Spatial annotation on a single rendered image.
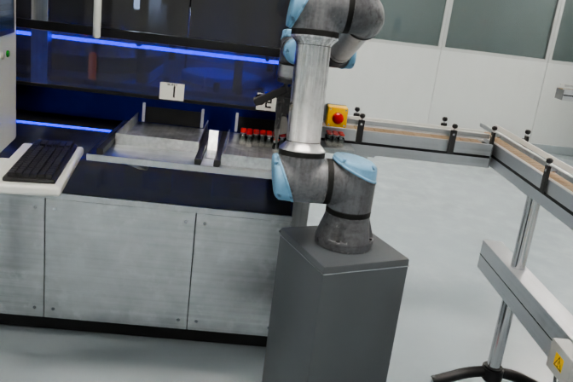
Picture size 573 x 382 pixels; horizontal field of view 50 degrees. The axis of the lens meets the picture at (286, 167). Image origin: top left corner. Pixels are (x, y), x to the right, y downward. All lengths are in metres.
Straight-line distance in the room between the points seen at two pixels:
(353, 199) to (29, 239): 1.37
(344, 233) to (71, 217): 1.19
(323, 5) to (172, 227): 1.16
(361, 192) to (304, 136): 0.20
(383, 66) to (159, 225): 4.91
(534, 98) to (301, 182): 6.13
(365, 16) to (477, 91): 5.78
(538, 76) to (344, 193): 6.06
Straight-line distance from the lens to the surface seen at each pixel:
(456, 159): 2.44
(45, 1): 2.26
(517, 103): 7.41
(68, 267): 2.47
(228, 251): 2.33
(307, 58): 1.47
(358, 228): 1.54
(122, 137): 1.97
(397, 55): 6.92
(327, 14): 1.46
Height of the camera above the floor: 1.39
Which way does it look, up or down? 16 degrees down
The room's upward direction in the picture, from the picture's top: 7 degrees clockwise
